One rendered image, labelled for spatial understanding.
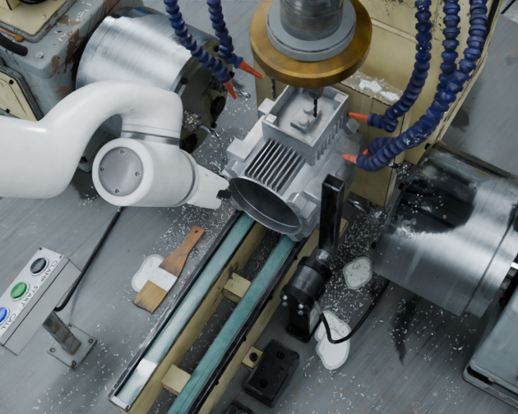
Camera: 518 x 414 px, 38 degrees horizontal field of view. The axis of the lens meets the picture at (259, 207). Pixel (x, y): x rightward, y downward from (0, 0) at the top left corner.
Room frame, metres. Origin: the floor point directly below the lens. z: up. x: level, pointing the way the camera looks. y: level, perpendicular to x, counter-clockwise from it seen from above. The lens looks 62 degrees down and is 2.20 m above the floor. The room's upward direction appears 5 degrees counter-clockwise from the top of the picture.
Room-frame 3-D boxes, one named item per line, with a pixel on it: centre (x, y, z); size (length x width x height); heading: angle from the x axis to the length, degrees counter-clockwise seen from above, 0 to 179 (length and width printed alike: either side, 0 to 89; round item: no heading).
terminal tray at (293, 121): (0.73, -0.09, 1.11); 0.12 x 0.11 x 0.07; 143
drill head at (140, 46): (0.92, 0.21, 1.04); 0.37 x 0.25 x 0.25; 54
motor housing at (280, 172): (0.70, -0.07, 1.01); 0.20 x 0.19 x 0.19; 143
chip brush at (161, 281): (0.61, 0.19, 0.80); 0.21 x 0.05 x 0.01; 143
